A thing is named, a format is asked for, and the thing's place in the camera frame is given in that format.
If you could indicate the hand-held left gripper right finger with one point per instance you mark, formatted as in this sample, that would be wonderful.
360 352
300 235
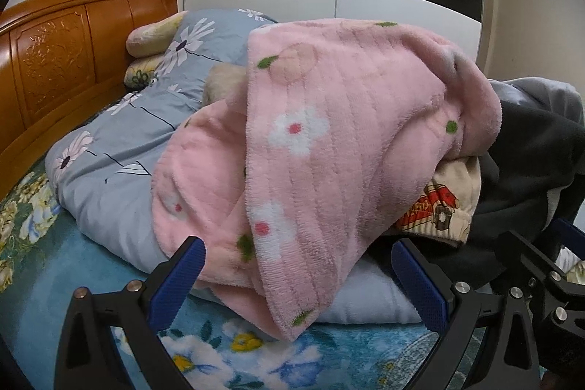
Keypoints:
420 280

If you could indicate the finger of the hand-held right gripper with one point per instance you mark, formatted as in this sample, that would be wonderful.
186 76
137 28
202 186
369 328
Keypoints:
569 237
530 262

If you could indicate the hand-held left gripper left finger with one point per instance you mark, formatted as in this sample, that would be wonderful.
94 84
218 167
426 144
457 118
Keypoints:
178 280

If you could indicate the pink floral fleece blanket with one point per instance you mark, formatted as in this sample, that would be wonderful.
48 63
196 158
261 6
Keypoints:
329 134

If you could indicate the black garment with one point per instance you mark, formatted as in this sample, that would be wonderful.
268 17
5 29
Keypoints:
525 170

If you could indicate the beige car-print garment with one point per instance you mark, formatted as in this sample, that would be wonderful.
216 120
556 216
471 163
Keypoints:
445 202

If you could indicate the grey-blue floral quilt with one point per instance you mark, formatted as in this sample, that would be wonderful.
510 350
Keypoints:
137 189

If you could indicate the teal floral bed blanket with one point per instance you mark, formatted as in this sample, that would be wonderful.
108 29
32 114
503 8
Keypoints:
45 262

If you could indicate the grey fleece garment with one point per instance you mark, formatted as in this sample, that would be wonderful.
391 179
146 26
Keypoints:
539 97

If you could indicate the cream fuzzy garment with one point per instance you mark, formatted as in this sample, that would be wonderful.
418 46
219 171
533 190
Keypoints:
221 81

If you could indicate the carved wooden headboard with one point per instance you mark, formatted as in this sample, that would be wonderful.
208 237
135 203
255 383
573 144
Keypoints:
59 52

